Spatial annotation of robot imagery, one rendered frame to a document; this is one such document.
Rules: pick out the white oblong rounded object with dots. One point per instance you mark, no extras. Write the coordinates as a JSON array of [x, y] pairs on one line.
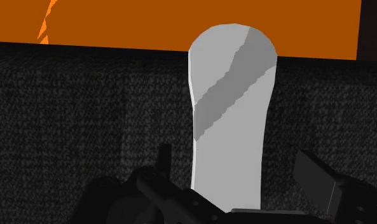
[[228, 149]]

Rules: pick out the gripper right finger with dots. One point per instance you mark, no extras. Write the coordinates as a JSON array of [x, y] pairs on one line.
[[346, 198]]

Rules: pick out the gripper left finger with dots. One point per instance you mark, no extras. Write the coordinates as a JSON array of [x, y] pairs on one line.
[[151, 198]]

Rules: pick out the dark grey fabric sofa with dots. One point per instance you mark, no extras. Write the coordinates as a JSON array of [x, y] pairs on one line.
[[67, 108]]

